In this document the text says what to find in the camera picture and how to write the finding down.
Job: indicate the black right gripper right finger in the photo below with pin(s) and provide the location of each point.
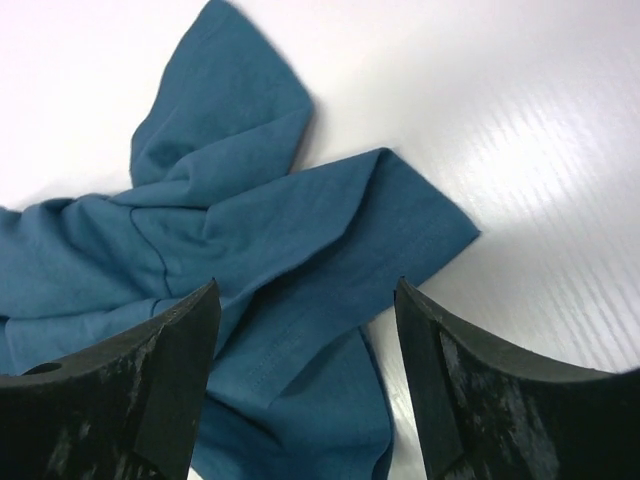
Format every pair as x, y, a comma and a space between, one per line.
486, 408

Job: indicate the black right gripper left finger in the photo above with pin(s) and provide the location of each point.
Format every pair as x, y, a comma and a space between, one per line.
125, 408

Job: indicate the teal blue t shirt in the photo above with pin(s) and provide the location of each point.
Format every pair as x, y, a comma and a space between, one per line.
303, 260

